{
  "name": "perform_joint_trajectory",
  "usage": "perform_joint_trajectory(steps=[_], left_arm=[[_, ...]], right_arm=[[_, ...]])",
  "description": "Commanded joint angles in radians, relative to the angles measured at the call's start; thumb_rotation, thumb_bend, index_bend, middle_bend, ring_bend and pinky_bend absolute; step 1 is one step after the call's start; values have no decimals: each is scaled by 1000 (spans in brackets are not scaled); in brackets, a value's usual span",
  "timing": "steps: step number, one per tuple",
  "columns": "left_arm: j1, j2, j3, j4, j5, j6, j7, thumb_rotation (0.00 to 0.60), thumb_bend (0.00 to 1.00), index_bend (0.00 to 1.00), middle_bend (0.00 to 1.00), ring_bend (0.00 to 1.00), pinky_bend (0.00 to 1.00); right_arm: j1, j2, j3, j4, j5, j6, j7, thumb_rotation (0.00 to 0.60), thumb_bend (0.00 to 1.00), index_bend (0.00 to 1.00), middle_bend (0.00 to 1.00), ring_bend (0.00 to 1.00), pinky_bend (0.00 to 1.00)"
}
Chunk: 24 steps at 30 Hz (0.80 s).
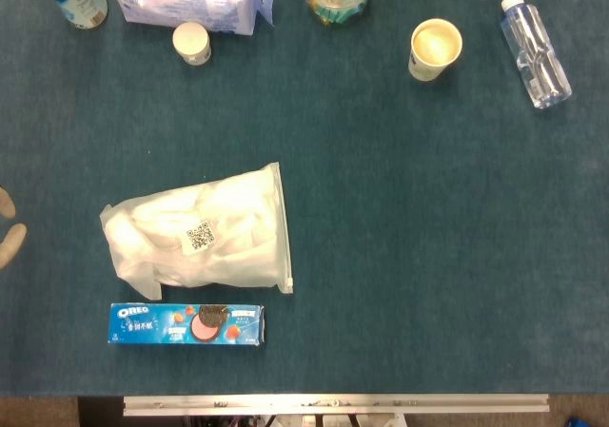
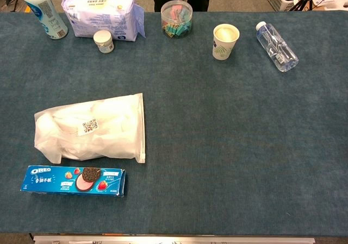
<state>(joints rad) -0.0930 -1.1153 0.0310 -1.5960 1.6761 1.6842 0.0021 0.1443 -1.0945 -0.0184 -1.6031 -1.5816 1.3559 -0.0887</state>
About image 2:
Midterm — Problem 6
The white frosted zip bag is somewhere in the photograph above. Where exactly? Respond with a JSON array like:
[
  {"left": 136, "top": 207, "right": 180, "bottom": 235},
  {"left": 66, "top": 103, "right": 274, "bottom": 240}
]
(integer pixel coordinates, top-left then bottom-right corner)
[{"left": 34, "top": 92, "right": 146, "bottom": 165}]

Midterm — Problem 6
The teal felt table mat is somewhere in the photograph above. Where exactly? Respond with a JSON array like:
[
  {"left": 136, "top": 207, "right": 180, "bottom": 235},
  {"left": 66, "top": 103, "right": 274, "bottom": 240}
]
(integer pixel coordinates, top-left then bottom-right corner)
[{"left": 0, "top": 10, "right": 348, "bottom": 235}]

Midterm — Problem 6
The paper cup with leaf print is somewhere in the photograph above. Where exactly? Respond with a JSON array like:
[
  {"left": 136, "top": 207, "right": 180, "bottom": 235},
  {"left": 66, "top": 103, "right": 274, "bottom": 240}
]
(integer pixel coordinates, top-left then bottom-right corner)
[{"left": 212, "top": 23, "right": 240, "bottom": 61}]

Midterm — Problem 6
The clear jar of binder clips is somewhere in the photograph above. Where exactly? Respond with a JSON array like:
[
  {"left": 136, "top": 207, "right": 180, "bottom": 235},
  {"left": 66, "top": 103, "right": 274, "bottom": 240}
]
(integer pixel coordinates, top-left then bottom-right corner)
[{"left": 160, "top": 0, "right": 194, "bottom": 39}]

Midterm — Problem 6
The small white-lidded jar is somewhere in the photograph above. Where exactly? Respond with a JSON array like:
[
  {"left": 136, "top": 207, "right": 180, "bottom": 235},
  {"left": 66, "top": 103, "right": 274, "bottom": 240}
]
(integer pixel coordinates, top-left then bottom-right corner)
[{"left": 92, "top": 29, "right": 115, "bottom": 54}]

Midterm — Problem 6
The lavender tissue pack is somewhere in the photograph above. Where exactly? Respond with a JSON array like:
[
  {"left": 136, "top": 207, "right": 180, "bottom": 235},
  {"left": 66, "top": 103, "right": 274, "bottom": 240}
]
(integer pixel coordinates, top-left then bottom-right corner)
[{"left": 61, "top": 0, "right": 146, "bottom": 42}]

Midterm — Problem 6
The clear plastic water bottle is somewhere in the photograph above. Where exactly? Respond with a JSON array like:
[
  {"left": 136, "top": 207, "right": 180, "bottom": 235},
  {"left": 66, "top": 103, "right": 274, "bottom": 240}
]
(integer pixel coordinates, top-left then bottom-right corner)
[{"left": 255, "top": 21, "right": 300, "bottom": 73}]

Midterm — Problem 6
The blue Oreo cookie box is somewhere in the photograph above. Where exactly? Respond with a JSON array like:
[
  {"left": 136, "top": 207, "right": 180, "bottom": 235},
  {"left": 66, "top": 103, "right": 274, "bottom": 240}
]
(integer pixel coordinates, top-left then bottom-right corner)
[{"left": 20, "top": 165, "right": 128, "bottom": 198}]

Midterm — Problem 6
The white milk drink bottle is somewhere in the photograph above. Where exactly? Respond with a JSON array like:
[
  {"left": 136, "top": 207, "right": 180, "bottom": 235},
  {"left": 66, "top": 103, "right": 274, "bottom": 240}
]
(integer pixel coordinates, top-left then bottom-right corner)
[{"left": 19, "top": 0, "right": 69, "bottom": 40}]

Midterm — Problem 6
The silver aluminium table rail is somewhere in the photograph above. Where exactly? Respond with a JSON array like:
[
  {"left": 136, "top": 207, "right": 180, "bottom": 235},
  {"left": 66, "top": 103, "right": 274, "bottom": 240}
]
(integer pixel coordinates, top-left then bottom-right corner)
[{"left": 33, "top": 235, "right": 316, "bottom": 244}]

